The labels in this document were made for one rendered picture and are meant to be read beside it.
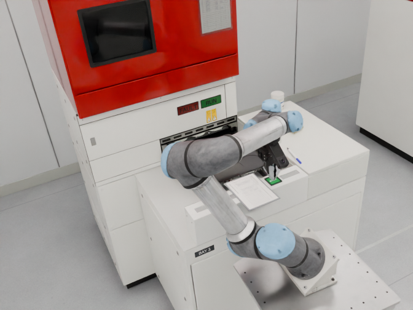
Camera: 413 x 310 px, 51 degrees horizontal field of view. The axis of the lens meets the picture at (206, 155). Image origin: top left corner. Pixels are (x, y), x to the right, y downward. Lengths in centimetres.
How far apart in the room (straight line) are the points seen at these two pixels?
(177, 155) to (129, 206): 108
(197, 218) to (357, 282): 63
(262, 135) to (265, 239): 35
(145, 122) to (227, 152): 93
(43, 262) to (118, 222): 91
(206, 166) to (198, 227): 53
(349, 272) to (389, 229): 147
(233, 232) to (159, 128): 85
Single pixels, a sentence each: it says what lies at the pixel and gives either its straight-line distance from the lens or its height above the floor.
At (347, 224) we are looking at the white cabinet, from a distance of 233.
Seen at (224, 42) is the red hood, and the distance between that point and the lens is 212.
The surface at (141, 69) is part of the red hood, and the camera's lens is 198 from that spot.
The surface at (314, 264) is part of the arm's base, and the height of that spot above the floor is 93.
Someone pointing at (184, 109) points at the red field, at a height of 110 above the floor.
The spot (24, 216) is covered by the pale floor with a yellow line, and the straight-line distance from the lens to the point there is 362.
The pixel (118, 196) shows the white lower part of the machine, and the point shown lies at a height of 72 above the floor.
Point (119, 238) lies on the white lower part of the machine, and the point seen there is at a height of 44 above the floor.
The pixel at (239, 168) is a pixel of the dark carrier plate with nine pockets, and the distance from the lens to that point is 207.
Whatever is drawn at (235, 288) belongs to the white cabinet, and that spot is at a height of 46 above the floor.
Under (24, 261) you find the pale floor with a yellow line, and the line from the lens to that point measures 324.
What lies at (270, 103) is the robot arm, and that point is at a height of 133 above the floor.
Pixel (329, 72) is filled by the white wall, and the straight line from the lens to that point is 480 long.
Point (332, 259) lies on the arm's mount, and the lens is 161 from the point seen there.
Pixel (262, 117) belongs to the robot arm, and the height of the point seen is 132.
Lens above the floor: 210
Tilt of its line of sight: 33 degrees down
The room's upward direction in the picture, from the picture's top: 5 degrees counter-clockwise
